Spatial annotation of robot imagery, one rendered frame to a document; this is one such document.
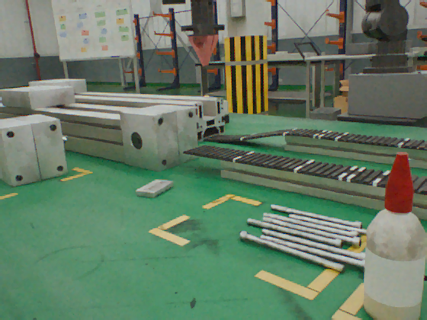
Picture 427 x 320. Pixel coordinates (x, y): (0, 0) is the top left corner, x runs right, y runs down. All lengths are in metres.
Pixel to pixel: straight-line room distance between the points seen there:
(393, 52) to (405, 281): 0.90
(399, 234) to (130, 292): 0.21
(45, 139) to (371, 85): 0.80
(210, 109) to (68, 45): 6.28
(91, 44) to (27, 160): 6.14
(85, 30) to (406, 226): 6.69
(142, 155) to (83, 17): 6.24
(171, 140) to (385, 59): 0.66
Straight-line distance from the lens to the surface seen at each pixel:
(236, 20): 4.28
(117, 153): 0.73
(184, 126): 0.68
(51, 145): 0.69
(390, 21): 1.12
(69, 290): 0.37
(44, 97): 0.99
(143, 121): 0.65
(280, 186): 0.54
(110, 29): 6.56
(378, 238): 0.28
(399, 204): 0.28
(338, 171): 0.51
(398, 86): 1.09
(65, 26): 7.12
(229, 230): 0.43
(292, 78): 9.52
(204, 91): 7.33
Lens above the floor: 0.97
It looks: 15 degrees down
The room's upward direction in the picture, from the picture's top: 3 degrees counter-clockwise
